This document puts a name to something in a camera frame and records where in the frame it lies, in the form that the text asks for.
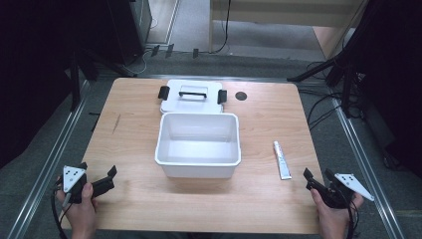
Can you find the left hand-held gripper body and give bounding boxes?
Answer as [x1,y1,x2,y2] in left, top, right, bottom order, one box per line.
[62,164,89,205]

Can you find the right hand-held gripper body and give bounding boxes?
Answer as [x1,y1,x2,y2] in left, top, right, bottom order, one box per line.
[322,168,375,210]

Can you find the person's right hand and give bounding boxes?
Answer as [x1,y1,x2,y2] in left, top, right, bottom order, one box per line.
[310,187,365,239]

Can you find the person's left hand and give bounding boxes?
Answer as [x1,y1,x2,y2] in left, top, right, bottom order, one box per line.
[55,180,100,239]

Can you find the white ointment tube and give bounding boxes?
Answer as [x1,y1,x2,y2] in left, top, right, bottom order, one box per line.
[272,139,294,181]

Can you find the black metal stand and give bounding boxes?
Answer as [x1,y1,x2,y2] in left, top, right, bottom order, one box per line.
[287,19,369,119]
[68,49,133,113]

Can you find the white plastic storage box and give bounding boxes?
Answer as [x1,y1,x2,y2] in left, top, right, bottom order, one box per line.
[153,112,243,180]

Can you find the white lid with black latches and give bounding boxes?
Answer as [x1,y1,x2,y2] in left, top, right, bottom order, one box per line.
[157,78,229,116]

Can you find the black cabinet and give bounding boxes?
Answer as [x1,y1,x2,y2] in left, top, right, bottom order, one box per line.
[107,0,153,66]

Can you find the light wooden desk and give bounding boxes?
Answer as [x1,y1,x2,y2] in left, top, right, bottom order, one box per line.
[208,0,369,60]

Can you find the metal floor rail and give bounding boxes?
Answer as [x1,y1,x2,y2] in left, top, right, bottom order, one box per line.
[329,96,407,239]
[6,79,93,239]

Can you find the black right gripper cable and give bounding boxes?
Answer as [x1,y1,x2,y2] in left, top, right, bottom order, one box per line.
[342,197,362,239]

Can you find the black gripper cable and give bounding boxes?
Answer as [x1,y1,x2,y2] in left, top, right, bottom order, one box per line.
[342,197,362,239]
[50,178,75,239]

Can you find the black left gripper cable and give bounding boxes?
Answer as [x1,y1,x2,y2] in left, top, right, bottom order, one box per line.
[50,178,75,239]

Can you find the black floor cables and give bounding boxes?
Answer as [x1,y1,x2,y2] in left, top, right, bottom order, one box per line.
[297,61,352,131]

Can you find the white floor cable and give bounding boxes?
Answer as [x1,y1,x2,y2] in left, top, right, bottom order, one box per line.
[123,16,160,76]

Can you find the black hanging cable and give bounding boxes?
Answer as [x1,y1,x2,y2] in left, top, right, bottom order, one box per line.
[212,0,233,55]

